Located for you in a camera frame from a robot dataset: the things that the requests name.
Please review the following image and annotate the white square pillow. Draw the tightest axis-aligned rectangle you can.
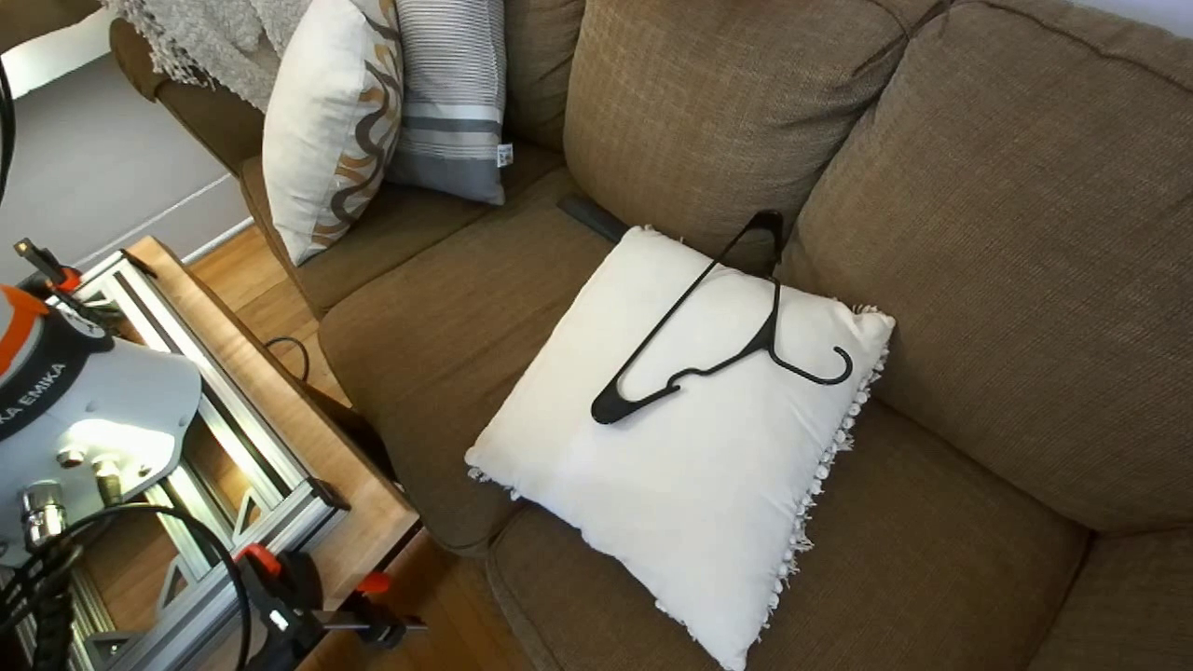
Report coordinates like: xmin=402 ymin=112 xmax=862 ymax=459
xmin=461 ymin=225 xmax=897 ymax=671

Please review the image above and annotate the grey striped pillow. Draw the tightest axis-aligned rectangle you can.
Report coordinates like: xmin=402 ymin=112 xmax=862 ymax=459
xmin=387 ymin=0 xmax=519 ymax=209

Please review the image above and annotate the cream pillow with swirl pattern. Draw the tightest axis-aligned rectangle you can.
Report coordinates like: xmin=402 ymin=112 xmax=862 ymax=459
xmin=259 ymin=0 xmax=409 ymax=267

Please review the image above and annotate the black plastic clothes hanger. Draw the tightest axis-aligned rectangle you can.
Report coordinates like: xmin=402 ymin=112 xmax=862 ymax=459
xmin=590 ymin=209 xmax=857 ymax=428

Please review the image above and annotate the wooden side table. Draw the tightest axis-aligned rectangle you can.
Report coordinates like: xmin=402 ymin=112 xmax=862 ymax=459
xmin=72 ymin=236 xmax=423 ymax=625

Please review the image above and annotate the orange black bar clamp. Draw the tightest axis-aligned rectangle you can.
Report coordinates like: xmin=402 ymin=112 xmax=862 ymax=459
xmin=226 ymin=542 xmax=428 ymax=667

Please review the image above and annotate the brown fabric sofa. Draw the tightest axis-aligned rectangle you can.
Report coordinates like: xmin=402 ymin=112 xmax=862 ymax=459
xmin=107 ymin=0 xmax=1193 ymax=671

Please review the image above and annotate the grey knit throw blanket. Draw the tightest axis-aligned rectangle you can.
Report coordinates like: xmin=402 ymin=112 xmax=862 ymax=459
xmin=113 ymin=0 xmax=314 ymax=115

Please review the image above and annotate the thin black floor cable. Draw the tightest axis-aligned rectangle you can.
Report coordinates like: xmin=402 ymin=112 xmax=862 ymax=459
xmin=259 ymin=331 xmax=356 ymax=414

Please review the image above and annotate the aluminium profile frame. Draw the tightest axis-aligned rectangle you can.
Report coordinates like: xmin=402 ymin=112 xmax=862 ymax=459
xmin=47 ymin=246 xmax=355 ymax=671

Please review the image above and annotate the red black clamp handle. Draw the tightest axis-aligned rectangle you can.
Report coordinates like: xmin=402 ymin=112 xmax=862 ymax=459
xmin=11 ymin=236 xmax=92 ymax=310

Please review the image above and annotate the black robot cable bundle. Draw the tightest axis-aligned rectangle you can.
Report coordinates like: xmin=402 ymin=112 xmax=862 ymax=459
xmin=0 ymin=501 xmax=258 ymax=671

